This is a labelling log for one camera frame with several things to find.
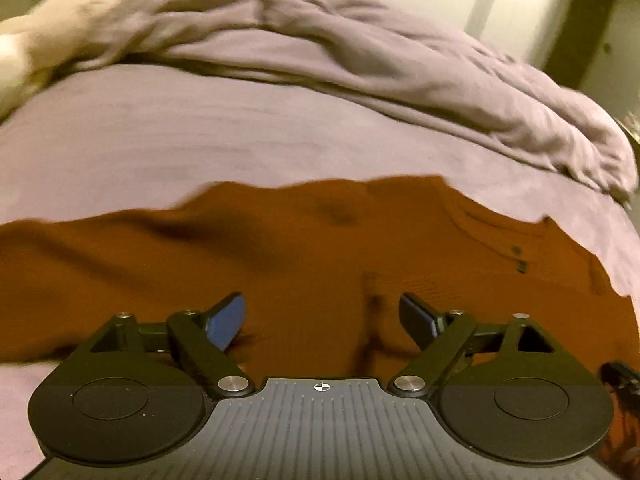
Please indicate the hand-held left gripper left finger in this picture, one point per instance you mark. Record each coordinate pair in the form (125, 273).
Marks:
(226, 321)

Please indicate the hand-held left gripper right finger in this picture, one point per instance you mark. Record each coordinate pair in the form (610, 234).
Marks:
(417, 321)

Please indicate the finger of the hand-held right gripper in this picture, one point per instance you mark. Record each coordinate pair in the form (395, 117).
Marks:
(622, 376)

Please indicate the orange knit sweater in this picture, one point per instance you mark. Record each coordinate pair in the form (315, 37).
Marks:
(300, 260)

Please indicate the purple bed sheet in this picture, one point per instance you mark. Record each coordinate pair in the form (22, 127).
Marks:
(150, 135)

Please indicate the crumpled purple blanket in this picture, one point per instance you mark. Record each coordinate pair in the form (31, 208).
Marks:
(360, 55)

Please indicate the pale pink plush toy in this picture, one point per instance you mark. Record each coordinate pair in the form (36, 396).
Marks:
(75, 25)

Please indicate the brown wooden furniture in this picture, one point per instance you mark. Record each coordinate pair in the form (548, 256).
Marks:
(590, 15)

